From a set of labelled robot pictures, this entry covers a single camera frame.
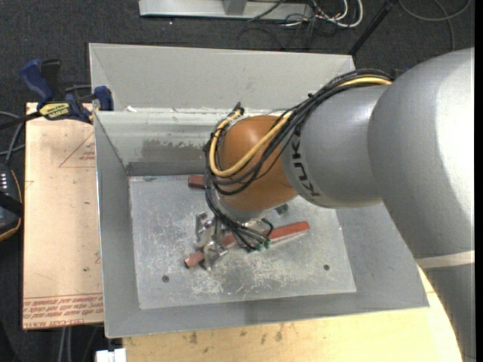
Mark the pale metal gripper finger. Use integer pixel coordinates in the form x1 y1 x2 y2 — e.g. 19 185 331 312
193 211 218 248
202 239 230 272

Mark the grey metal bin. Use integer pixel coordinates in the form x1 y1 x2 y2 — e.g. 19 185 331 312
88 42 430 339

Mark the brown cardboard board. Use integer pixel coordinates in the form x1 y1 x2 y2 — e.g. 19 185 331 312
22 102 105 331

